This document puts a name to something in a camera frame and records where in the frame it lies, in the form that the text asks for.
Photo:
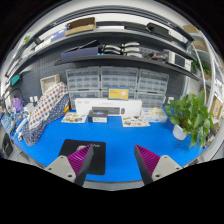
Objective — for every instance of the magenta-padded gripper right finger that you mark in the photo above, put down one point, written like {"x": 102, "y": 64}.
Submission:
{"x": 166, "y": 166}

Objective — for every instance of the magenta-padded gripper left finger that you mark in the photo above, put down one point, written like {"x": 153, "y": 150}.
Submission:
{"x": 61, "y": 166}

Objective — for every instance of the black mouse pad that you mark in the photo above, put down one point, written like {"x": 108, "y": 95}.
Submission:
{"x": 99, "y": 160}

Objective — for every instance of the blue dotted cloth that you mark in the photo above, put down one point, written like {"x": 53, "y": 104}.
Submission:
{"x": 36, "y": 133}

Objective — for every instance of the printed picture card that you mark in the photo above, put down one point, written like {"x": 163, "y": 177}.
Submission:
{"x": 74, "y": 117}
{"x": 135, "y": 122}

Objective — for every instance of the white box with blue print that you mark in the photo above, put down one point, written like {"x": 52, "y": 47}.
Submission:
{"x": 155, "y": 116}

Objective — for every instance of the green potted plant white pot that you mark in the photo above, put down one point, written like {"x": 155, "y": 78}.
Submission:
{"x": 191, "y": 116}

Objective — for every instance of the small yellow object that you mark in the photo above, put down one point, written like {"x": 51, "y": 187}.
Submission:
{"x": 66, "y": 109}

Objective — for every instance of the small black box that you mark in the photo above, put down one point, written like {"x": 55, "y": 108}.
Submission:
{"x": 97, "y": 117}

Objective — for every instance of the red white checked cloth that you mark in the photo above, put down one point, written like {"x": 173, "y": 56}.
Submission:
{"x": 48, "y": 105}

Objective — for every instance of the long white keyboard box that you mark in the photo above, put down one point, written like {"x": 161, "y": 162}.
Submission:
{"x": 85, "y": 105}

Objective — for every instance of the small purple object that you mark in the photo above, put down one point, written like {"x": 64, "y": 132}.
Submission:
{"x": 17, "y": 105}

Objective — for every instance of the white plastic basket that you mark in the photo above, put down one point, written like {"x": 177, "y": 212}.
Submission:
{"x": 49, "y": 82}

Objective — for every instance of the yellow box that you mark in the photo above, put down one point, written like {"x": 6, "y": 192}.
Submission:
{"x": 118, "y": 94}

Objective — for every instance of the white metal rack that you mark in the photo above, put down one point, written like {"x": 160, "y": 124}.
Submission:
{"x": 211, "y": 83}

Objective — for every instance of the dark wall shelf unit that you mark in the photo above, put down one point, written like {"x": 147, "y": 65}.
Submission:
{"x": 116, "y": 60}

